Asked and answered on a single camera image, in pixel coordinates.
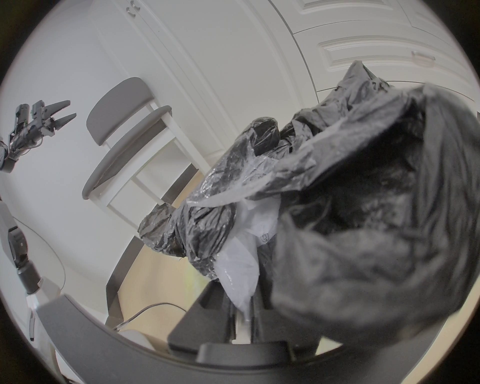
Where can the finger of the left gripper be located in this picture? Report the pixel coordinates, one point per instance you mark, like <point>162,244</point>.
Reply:
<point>58,107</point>
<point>65,120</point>

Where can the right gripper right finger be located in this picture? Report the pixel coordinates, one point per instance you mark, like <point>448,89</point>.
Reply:
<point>262,326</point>

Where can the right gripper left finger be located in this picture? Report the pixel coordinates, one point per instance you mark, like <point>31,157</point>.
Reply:
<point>202,322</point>

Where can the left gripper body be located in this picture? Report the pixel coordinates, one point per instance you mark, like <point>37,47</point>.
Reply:
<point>43,118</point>

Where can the white printed wrapper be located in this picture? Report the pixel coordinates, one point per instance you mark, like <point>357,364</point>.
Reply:
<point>240,262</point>

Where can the black plastic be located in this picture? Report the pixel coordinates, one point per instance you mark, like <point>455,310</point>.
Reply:
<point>375,225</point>

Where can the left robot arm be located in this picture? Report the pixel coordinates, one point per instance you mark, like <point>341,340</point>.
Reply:
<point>17,144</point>

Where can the dark grey white chair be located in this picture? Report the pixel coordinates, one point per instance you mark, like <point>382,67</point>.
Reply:
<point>123,112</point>

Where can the white wardrobe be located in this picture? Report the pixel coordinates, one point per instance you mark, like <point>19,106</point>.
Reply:
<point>243,56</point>

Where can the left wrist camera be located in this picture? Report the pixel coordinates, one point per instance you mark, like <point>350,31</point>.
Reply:
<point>21,112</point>

